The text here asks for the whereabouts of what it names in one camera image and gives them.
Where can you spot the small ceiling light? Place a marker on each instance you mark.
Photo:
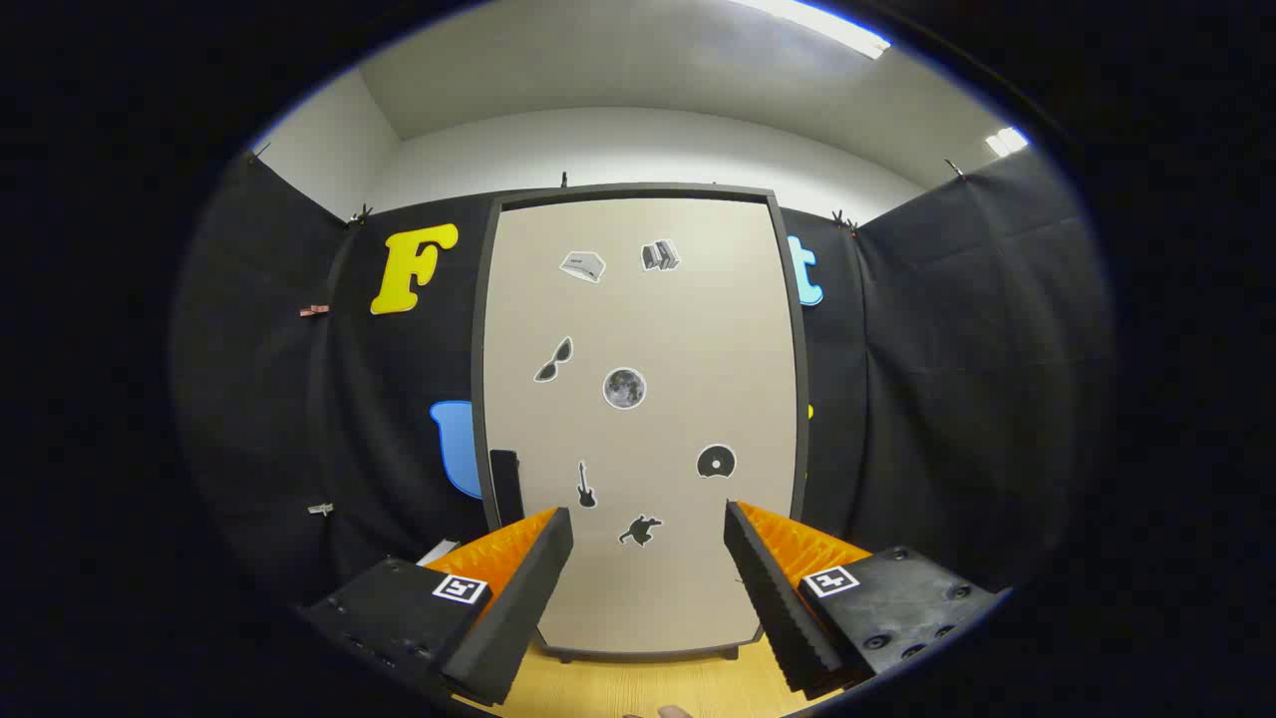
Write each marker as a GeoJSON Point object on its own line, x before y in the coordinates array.
{"type": "Point", "coordinates": [1007, 142]}

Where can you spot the green book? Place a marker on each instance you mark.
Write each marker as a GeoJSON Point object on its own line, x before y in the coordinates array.
{"type": "Point", "coordinates": [439, 551]}

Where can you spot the grey cabinet body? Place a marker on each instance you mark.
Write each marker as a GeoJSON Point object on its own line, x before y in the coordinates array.
{"type": "Point", "coordinates": [478, 399]}

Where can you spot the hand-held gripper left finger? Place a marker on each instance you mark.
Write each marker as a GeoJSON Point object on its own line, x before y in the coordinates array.
{"type": "Point", "coordinates": [528, 578]}

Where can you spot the black backdrop cloth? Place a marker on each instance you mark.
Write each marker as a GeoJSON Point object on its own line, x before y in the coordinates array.
{"type": "Point", "coordinates": [947, 349]}

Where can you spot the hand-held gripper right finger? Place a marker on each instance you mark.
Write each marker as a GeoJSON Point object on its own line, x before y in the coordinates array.
{"type": "Point", "coordinates": [768, 588]}

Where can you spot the pink cloth clip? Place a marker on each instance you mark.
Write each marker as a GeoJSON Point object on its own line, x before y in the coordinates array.
{"type": "Point", "coordinates": [314, 310]}

